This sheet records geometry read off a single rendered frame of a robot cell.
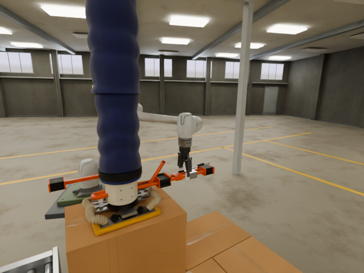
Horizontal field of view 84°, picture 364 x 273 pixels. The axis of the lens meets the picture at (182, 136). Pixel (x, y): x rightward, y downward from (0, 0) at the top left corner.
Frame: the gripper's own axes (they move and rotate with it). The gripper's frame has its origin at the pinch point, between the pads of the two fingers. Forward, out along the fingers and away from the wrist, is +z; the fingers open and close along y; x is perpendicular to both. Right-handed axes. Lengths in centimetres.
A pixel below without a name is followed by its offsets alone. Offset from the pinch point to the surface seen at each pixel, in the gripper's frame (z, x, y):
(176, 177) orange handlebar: -1.2, -8.1, 3.4
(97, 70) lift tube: -63, -51, 7
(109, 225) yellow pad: 10, -52, 15
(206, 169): -1.9, 16.3, 3.2
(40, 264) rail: 51, -86, -28
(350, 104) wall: -6, 1266, -353
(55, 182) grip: -3, -73, -21
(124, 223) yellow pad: 10.4, -44.7, 15.8
